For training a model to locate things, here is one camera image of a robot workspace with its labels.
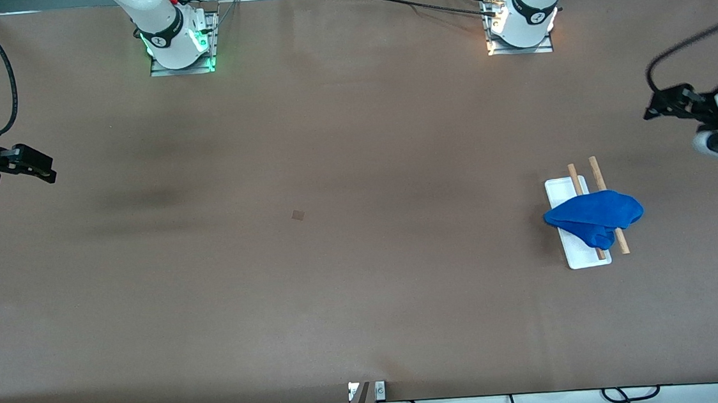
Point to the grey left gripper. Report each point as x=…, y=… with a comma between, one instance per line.
x=690, y=104

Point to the blue cloth towel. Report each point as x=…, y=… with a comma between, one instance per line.
x=597, y=215

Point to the white rack with wooden rods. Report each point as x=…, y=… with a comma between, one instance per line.
x=584, y=259

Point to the small brown tape patch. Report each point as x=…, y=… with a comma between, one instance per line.
x=298, y=215

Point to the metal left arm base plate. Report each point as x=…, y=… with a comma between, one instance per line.
x=520, y=50

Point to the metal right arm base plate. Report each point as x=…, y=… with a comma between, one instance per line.
x=213, y=40

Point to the small white metal bracket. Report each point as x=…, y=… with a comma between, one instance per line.
x=380, y=389

